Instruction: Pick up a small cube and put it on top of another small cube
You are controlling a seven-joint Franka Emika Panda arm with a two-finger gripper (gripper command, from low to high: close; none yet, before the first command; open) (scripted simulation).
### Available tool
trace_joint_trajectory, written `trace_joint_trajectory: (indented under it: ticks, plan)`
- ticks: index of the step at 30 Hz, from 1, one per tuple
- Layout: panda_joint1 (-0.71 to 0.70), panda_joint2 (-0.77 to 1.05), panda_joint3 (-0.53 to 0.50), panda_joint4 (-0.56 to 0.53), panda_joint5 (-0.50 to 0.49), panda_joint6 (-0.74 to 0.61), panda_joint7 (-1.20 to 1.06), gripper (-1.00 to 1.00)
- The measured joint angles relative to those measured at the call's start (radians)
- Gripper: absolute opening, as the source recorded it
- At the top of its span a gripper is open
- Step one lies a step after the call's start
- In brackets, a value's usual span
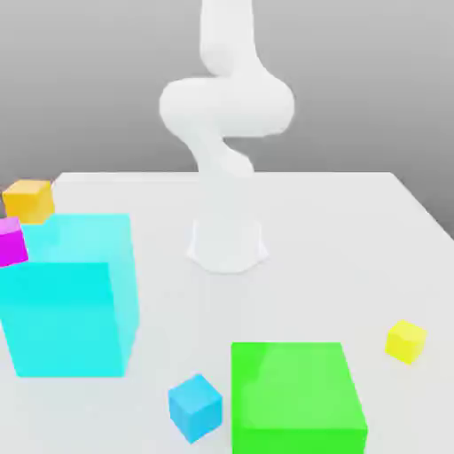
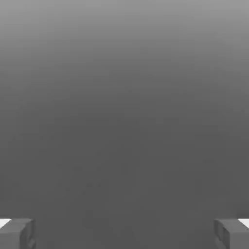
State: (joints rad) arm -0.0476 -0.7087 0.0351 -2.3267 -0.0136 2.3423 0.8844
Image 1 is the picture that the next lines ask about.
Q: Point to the small magenta cube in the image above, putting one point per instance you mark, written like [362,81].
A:
[10,243]

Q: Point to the small orange cube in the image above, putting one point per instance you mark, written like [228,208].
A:
[28,200]

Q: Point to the small blue cube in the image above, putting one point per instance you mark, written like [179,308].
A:
[195,408]

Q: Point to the large green box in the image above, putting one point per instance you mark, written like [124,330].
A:
[298,393]

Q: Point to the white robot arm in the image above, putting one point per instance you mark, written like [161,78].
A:
[227,106]

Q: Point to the large cyan box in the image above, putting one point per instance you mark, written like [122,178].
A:
[60,312]

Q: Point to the small yellow cube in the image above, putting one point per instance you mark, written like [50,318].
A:
[406,342]

